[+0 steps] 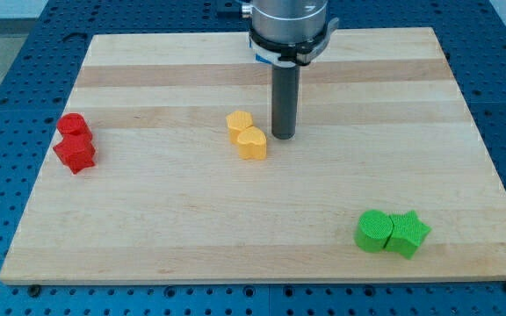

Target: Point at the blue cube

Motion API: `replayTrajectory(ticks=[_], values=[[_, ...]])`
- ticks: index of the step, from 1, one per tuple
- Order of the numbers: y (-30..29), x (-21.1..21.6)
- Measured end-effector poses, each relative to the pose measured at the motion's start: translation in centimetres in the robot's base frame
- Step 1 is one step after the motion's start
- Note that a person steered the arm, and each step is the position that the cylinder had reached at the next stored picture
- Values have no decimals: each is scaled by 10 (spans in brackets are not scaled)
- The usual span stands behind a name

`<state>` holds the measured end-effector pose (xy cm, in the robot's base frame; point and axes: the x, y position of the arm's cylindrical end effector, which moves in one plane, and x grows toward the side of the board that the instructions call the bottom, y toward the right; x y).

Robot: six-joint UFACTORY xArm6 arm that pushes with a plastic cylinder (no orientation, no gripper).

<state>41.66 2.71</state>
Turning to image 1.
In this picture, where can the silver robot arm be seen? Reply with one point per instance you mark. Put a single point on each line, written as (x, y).
(287, 21)

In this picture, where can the yellow heart block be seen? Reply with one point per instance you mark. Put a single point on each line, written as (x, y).
(252, 144)

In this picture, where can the yellow hexagon block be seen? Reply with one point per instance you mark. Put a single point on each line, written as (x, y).
(238, 121)

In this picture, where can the dark grey pointer rod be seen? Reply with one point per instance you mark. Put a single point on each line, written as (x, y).
(285, 84)

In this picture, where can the wooden board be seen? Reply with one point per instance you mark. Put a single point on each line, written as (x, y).
(382, 126)

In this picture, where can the green cylinder block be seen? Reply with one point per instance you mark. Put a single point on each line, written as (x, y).
(373, 231)

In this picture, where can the green star block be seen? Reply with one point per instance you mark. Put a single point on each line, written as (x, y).
(408, 234)

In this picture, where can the red star block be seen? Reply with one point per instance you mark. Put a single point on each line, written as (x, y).
(76, 152)

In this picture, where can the red cylinder block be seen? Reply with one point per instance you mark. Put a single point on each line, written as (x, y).
(74, 124)

